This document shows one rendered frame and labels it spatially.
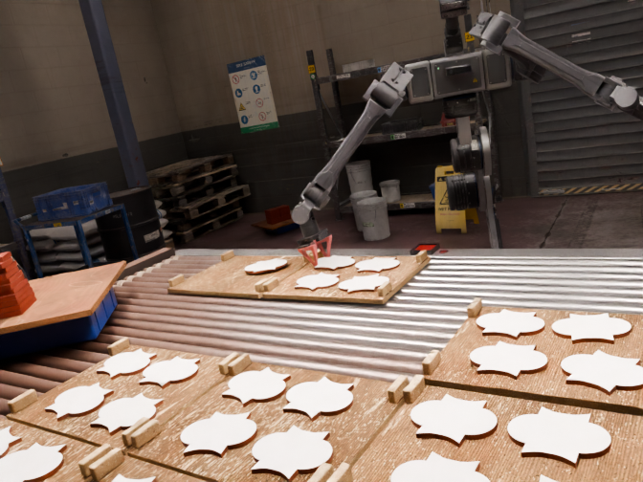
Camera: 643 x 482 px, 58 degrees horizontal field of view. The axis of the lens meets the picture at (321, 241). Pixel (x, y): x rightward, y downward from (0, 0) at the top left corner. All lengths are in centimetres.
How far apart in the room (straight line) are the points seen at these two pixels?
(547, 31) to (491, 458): 560
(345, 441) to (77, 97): 676
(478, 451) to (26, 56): 673
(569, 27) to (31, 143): 560
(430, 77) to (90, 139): 563
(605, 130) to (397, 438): 551
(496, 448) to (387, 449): 17
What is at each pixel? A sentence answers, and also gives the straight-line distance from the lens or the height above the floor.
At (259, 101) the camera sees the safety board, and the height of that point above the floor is 146.
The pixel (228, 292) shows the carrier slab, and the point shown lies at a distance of 187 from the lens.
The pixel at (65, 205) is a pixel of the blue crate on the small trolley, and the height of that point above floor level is 96.
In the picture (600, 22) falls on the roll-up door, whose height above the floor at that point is 161.
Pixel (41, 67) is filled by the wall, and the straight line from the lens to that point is 732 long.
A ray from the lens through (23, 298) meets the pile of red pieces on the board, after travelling 189.
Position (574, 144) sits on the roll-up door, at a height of 51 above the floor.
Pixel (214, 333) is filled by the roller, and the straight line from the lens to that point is 162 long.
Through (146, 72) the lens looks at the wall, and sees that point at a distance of 831.
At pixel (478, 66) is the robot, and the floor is 147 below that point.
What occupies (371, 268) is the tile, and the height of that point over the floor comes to 94.
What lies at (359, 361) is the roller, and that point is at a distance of 130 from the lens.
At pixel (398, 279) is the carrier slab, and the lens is 168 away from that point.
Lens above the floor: 150
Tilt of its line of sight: 15 degrees down
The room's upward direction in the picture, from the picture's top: 11 degrees counter-clockwise
